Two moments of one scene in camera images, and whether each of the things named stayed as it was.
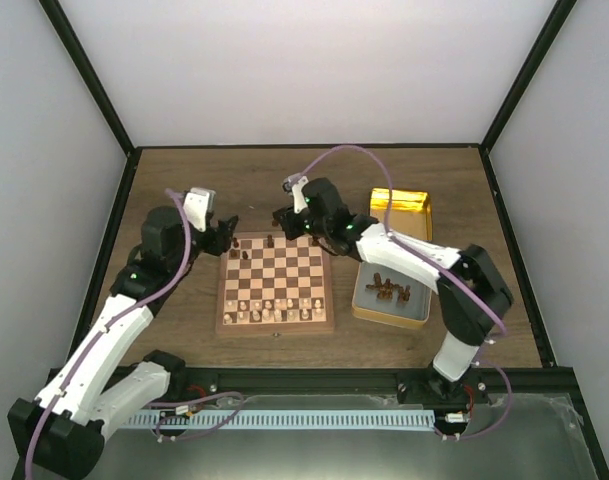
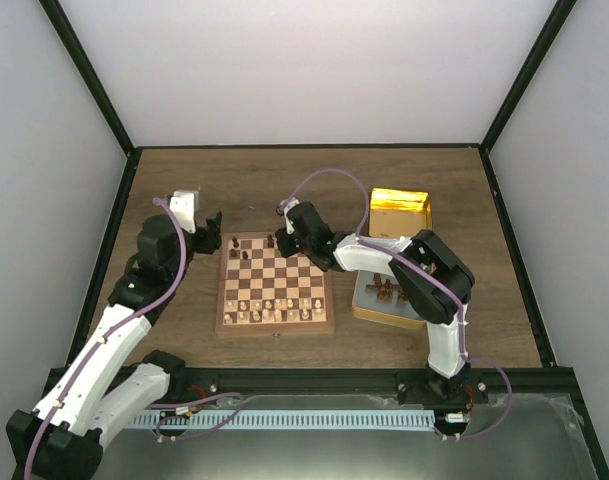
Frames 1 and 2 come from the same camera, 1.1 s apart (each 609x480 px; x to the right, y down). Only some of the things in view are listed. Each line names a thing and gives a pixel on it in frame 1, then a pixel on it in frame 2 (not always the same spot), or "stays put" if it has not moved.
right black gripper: x=291 y=231 → x=285 y=249
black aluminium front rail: x=183 y=383 stays put
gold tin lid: x=410 y=211 stays put
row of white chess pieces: x=277 y=309 stays put
